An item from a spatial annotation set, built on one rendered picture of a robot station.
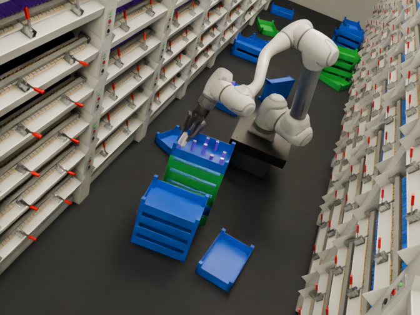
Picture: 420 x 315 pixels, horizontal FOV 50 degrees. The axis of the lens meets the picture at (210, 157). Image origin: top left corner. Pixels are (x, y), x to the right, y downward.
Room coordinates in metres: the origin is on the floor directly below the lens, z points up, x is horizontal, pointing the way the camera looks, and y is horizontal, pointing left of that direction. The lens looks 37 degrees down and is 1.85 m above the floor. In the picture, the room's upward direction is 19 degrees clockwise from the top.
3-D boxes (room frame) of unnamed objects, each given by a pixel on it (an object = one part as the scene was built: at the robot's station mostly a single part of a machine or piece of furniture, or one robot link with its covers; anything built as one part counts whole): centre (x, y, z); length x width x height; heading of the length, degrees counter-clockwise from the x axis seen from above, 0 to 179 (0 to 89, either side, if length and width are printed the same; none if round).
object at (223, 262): (1.62, -0.25, 0.04); 0.30 x 0.20 x 0.08; 165
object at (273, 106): (2.57, -0.28, 0.44); 0.18 x 0.16 x 0.22; 55
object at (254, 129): (2.60, -0.27, 0.31); 0.22 x 0.18 x 0.06; 174
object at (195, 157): (1.94, 0.05, 0.44); 0.30 x 0.20 x 0.08; 88
